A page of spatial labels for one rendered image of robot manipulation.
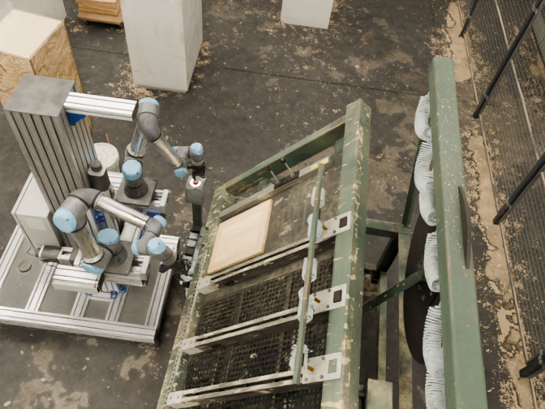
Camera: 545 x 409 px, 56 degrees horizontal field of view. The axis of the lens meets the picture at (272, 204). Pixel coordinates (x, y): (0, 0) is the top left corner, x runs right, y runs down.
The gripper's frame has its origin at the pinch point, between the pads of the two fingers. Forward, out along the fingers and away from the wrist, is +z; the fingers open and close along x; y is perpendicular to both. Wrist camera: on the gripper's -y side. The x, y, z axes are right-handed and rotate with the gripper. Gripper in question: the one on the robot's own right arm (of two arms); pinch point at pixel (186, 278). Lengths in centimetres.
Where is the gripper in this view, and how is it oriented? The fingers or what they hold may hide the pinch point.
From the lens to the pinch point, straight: 273.9
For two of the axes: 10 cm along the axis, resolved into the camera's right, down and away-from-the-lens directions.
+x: 1.1, -8.0, 5.9
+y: 9.2, -1.5, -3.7
